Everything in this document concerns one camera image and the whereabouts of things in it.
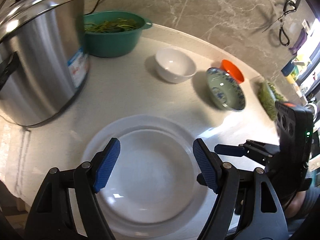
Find white deep plate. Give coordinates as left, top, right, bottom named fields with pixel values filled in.
left=98, top=129, right=206, bottom=225

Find orange plastic bowl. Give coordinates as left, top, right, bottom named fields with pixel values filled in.
left=220, top=59, right=245, bottom=84

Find person's right hand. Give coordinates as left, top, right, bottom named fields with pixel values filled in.
left=284, top=191, right=306, bottom=218

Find large white flat plate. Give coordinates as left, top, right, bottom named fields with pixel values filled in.
left=82, top=115, right=215, bottom=239

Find blue patterned ceramic bowl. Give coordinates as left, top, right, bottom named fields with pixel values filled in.
left=206, top=68, right=246, bottom=112

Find clear container of greens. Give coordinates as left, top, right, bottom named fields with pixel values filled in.
left=258, top=81, right=285, bottom=121

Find white ceramic bowl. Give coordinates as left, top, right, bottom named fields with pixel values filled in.
left=155, top=48, right=197, bottom=83

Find purple vegetable peeler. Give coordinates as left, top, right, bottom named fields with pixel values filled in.
left=289, top=28, right=308, bottom=55

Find stainless steel pot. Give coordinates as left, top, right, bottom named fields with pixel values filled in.
left=1, top=0, right=89, bottom=127

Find teal colander with greens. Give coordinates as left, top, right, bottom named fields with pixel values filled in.
left=84, top=11, right=152, bottom=57

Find black handled scissors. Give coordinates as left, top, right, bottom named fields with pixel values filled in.
left=262, top=0, right=297, bottom=47

